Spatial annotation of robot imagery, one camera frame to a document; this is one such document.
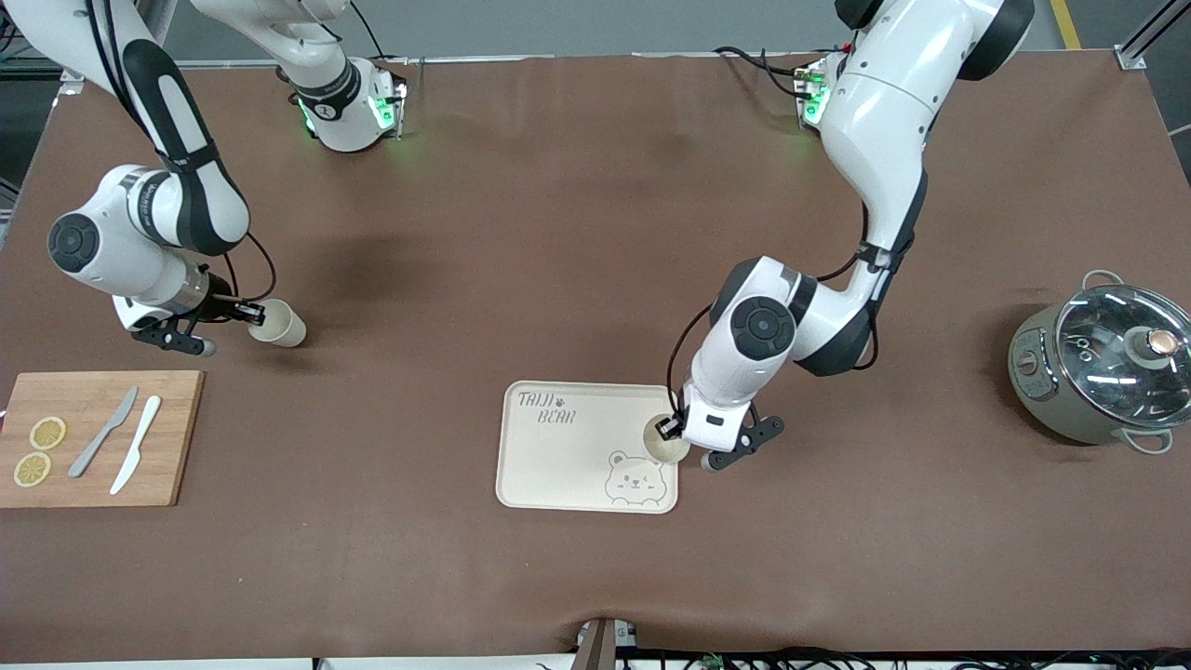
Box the cream bear print tray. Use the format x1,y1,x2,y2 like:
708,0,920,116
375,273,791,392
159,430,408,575
496,381,679,515

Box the bamboo cutting board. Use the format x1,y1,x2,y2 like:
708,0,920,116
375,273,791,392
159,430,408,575
0,370,205,508

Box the white plastic knife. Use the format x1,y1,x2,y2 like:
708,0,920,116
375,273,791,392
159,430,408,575
110,395,162,495

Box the grey plastic knife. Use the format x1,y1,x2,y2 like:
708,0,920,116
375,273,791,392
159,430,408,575
68,386,140,479

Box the green lit right base panel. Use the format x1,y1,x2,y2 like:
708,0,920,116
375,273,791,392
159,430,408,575
370,82,408,141

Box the brown table mat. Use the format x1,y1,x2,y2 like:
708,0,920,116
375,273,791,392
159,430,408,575
0,51,1191,664

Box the grey-green electric cooking pot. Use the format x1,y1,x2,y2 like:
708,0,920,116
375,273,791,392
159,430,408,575
1009,270,1191,455

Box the glass pot lid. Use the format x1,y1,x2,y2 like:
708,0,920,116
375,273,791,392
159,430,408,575
1056,284,1191,403

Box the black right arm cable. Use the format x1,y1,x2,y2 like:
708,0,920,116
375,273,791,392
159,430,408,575
86,0,278,304

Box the table edge camera mount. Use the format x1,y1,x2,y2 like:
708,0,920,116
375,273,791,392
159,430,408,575
575,618,639,670

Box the black right base cable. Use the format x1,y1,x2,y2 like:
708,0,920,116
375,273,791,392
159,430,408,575
348,0,388,62

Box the black left base cables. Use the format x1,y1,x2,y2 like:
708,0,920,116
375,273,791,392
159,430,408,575
714,45,812,100

